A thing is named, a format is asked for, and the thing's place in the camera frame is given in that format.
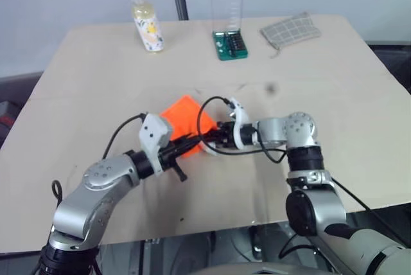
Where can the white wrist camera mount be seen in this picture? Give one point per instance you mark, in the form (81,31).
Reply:
(238,111)
(153,130)

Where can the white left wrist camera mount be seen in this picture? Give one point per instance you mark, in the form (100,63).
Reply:
(153,130)

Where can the bottle with yellow liquid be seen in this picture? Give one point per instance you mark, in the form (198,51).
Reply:
(148,27)

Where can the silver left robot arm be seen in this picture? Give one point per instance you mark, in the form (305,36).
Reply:
(93,191)

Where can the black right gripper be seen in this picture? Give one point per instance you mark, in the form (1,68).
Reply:
(227,134)

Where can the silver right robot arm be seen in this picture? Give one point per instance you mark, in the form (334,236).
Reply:
(321,204)

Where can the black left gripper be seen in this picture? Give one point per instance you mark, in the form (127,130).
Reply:
(168,156)

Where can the brown cardboard sheet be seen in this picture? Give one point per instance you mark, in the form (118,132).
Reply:
(96,79)

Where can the green circuit board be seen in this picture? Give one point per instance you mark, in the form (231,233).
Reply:
(230,45)

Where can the dark object with red stripe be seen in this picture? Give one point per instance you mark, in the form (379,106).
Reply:
(5,117)

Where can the grey checked cloth pouch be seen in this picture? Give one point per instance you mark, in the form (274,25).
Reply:
(290,29)

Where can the orange pouch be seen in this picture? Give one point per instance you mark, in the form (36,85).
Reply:
(183,114)

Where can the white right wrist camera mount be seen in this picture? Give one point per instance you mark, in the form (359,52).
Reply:
(238,111)

